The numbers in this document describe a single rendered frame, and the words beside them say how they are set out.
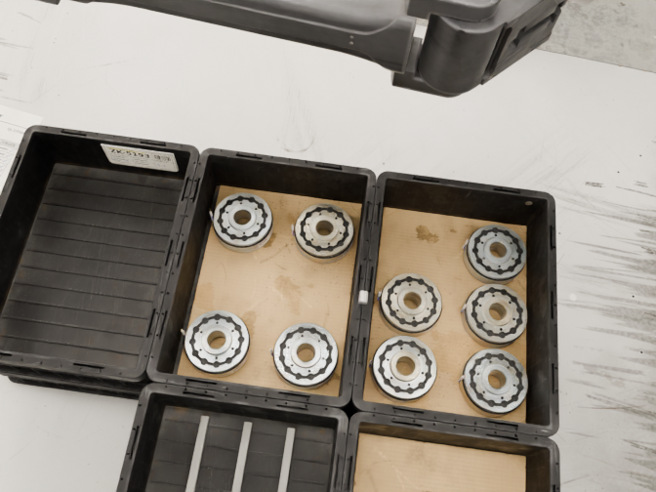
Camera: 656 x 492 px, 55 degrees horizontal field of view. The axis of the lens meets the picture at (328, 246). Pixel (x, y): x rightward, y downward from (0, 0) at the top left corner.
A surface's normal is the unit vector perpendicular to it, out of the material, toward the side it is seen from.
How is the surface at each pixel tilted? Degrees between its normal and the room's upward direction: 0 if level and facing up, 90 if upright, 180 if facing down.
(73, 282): 0
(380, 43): 90
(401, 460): 0
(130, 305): 0
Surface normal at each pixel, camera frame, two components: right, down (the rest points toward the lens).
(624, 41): 0.04, -0.40
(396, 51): -0.23, 0.89
